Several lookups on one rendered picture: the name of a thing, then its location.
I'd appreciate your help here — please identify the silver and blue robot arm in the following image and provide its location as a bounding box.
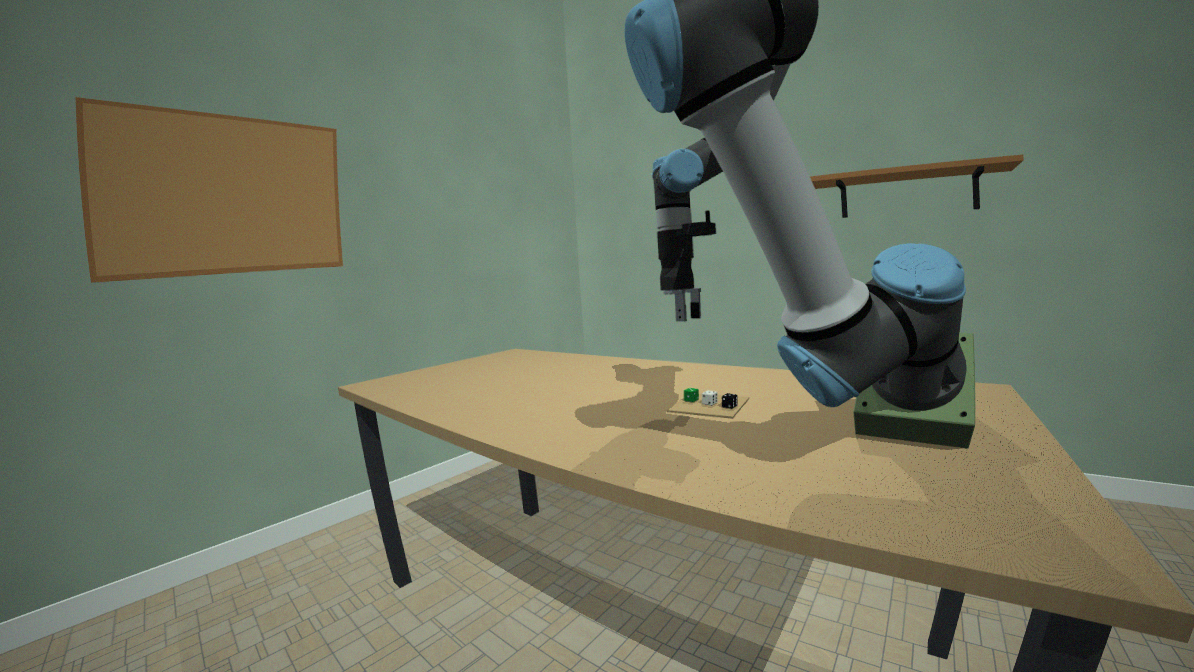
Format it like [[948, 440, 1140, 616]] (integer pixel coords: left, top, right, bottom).
[[624, 0, 967, 411]]

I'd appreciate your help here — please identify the tan square mat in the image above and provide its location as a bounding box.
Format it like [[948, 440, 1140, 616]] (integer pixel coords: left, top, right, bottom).
[[667, 393, 749, 419]]

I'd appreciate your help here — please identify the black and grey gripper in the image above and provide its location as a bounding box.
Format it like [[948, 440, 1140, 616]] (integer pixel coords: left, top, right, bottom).
[[656, 206, 716, 322]]

